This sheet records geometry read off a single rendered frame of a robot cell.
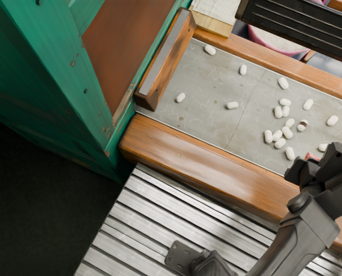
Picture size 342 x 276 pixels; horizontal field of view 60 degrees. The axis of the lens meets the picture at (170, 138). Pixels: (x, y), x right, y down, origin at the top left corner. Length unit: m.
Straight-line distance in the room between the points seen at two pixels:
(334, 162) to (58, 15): 0.53
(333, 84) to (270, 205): 0.42
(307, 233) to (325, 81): 0.58
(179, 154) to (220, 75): 0.29
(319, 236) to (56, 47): 0.48
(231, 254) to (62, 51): 0.71
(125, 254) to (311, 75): 0.75
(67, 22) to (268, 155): 0.67
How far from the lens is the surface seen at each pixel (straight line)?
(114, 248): 0.89
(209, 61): 0.96
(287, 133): 0.91
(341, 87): 1.04
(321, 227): 0.57
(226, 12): 1.03
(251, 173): 0.84
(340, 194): 0.61
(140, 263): 0.89
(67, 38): 0.40
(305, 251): 0.54
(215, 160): 0.82
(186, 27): 0.89
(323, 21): 0.66
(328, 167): 0.66
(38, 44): 0.35
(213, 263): 0.72
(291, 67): 1.00
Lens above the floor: 1.56
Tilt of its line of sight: 73 degrees down
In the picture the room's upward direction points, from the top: 10 degrees clockwise
